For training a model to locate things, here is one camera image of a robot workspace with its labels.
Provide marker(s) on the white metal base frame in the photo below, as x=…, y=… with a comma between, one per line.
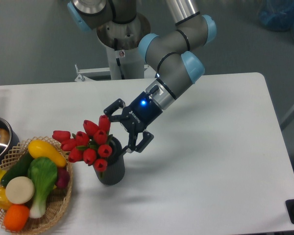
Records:
x=93, y=72

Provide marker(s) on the purple red onion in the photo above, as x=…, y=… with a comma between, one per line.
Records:
x=63, y=178

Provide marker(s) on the yellow squash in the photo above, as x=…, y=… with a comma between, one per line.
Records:
x=40, y=148

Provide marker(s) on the orange fruit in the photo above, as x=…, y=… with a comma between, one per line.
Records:
x=16, y=217

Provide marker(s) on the dark green cucumber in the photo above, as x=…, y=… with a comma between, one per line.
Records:
x=20, y=168

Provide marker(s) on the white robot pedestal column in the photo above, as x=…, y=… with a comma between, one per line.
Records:
x=121, y=43

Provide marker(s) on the yellow bell pepper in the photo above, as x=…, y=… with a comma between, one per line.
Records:
x=5, y=204

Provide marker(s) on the blue plastic bag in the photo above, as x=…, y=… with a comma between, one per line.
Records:
x=277, y=15

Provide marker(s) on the green bok choy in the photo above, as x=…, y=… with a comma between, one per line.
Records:
x=43, y=173

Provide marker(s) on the red tulip bouquet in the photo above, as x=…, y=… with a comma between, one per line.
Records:
x=92, y=145

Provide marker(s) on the round cream bun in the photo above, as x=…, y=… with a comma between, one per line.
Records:
x=19, y=190

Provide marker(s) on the dark grey ribbed vase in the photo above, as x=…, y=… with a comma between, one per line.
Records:
x=115, y=170

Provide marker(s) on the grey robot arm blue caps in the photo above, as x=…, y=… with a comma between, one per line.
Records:
x=170, y=56

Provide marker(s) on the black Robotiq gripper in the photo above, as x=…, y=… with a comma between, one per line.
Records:
x=135, y=118

